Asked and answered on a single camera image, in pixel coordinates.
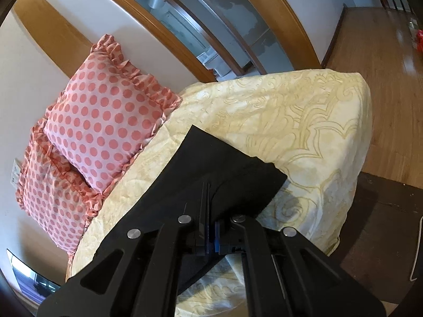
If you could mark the cream patterned bedspread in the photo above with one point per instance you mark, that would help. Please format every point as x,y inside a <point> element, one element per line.
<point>281,122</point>

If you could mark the white appliance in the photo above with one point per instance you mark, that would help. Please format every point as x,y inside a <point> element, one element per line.
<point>214,60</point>

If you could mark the dark wooden furniture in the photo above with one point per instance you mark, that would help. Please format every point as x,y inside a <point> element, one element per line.
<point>380,237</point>

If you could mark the dark glass tabletop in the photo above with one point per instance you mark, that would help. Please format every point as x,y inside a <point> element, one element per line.
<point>29,272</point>

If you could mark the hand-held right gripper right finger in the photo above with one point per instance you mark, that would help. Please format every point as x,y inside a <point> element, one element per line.
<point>218,237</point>

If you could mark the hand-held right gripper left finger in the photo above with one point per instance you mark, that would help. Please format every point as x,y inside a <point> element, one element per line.
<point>207,234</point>

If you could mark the wooden door frame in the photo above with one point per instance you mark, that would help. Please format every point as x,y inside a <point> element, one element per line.
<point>185,16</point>

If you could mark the black pants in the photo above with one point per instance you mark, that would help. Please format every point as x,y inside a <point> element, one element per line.
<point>211,165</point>

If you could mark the pink polka dot pillow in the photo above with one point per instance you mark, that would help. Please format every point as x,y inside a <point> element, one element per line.
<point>49,191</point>
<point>109,119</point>

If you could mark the white wall socket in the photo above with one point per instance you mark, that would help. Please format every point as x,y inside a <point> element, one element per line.
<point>14,171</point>

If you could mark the red object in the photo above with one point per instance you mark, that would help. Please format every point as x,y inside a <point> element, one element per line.
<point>419,38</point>

